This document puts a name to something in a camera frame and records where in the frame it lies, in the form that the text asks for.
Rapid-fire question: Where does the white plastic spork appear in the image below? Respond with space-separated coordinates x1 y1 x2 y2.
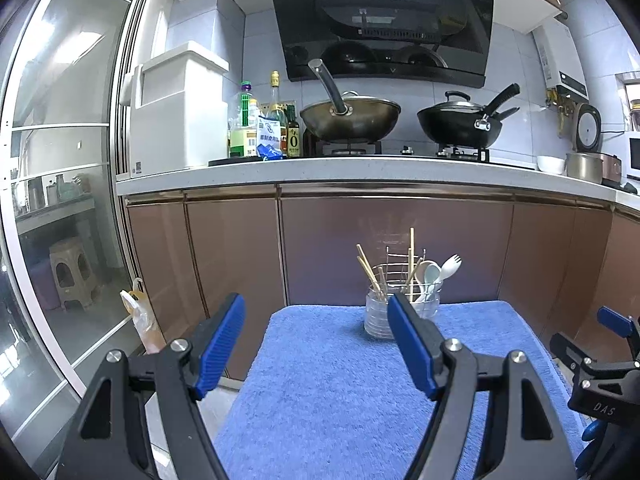
434 255 462 286

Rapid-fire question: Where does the light blue plastic spoon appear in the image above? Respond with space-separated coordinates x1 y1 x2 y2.
423 262 440 301

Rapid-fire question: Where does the pink plastic spoon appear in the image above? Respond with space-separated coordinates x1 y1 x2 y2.
414 260 442 301

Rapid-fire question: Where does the blue gloved right hand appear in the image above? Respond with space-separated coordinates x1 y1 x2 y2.
575 419 608 479

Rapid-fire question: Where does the beige plastic stool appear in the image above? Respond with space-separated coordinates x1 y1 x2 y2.
50 237 98 310

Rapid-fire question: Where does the steel pot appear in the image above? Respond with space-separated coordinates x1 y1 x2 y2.
565 153 603 184

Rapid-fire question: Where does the white bowl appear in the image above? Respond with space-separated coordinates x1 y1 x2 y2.
536 155 566 176

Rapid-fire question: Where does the blue towel mat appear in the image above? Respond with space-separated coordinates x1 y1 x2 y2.
214 300 585 479

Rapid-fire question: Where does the rice cooker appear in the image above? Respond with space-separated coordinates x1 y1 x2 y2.
573 103 622 186

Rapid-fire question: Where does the black lidded pan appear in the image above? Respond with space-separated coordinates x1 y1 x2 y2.
416 84 521 150

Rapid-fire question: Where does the white water heater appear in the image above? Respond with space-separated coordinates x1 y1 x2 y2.
533 18 589 102

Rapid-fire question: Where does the blue white salt bag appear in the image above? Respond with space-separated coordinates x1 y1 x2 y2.
256 116 283 160

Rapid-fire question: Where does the white storage box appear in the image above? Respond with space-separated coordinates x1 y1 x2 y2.
128 41 229 178

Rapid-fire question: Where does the dark olive oil bottle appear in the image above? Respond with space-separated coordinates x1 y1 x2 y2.
286 104 300 158

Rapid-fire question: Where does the clear yellow cap bottle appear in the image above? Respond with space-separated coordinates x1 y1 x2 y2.
268 70 288 155

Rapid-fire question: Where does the black range hood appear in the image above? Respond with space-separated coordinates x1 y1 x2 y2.
272 0 495 88

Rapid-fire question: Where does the wire and plastic utensil holder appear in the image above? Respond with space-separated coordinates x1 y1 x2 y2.
363 246 444 340

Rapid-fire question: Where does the brown wok with handle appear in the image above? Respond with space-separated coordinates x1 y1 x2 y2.
300 58 401 143

